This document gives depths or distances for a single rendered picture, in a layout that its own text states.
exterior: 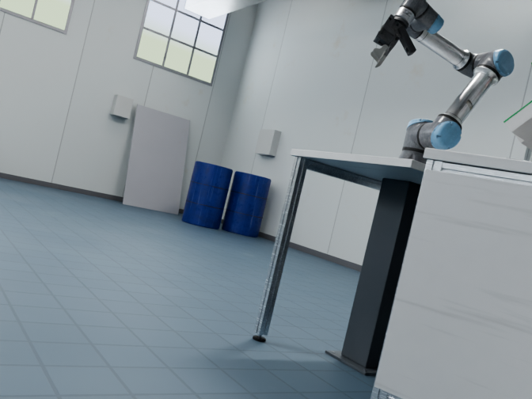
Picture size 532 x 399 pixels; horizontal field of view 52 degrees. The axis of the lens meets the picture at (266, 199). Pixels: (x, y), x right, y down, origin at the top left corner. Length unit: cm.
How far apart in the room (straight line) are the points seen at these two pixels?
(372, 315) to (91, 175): 757
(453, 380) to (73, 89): 844
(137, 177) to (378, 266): 723
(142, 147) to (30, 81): 199
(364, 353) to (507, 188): 117
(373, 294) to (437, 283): 90
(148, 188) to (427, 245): 803
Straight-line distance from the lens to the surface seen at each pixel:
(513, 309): 150
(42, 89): 931
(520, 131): 186
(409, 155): 244
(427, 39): 253
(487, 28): 674
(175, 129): 977
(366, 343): 244
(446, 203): 155
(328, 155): 221
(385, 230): 242
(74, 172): 943
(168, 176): 954
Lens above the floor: 61
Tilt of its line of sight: level
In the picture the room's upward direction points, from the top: 13 degrees clockwise
